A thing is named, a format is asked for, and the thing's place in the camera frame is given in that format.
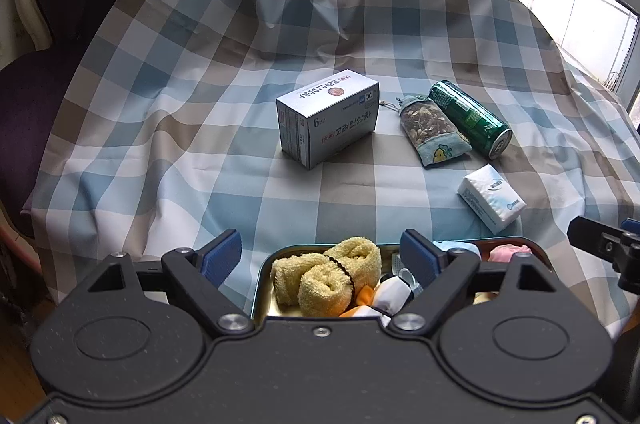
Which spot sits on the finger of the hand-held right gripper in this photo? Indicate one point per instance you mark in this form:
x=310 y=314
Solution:
x=628 y=224
x=595 y=236

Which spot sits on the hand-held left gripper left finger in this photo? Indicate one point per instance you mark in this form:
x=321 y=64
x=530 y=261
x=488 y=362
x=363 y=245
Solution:
x=222 y=256

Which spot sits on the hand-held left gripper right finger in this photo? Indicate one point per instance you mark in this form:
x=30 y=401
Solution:
x=417 y=256

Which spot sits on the blue face mask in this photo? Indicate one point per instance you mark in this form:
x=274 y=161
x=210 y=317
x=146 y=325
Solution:
x=457 y=248

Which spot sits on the small plush toy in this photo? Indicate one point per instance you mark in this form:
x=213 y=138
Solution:
x=392 y=294

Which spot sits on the gold metal tin tray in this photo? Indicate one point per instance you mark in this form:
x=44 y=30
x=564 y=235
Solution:
x=261 y=299

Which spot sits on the pink face mask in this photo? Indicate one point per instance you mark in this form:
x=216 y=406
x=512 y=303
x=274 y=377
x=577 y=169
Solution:
x=507 y=251

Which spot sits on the yellow towel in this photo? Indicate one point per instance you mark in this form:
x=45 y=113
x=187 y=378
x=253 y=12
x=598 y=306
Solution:
x=320 y=279

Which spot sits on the white tissue pack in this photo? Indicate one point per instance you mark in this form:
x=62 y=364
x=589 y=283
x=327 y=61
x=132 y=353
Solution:
x=492 y=199

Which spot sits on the mesh sachet pouch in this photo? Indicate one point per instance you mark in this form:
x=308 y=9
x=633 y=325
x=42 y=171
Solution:
x=430 y=128

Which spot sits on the blue beige checked tablecloth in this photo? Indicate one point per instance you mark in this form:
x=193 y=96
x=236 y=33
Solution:
x=200 y=128

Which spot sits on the green drink can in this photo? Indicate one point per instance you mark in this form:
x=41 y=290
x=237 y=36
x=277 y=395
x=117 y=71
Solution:
x=467 y=116

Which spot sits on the grey white cardboard box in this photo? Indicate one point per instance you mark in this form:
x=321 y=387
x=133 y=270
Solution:
x=330 y=123

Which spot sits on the dark purple upholstered chair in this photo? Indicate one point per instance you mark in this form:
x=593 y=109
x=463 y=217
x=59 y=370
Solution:
x=50 y=78

